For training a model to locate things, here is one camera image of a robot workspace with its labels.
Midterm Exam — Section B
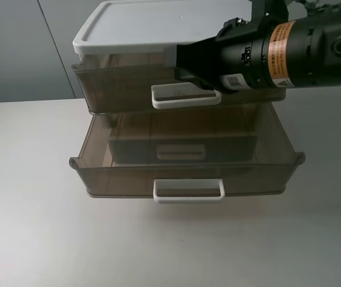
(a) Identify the white plastic drawer cabinet frame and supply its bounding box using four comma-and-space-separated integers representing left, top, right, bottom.
72, 0, 279, 126

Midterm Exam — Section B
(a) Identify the smoky drawer white handle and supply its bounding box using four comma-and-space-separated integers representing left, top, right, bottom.
69, 103, 305, 203
71, 53, 287, 114

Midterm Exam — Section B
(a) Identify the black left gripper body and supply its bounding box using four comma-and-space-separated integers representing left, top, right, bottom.
175, 17, 274, 93

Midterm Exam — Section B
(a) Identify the smoky lower drawer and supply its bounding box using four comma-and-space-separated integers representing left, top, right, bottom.
108, 135, 258, 164

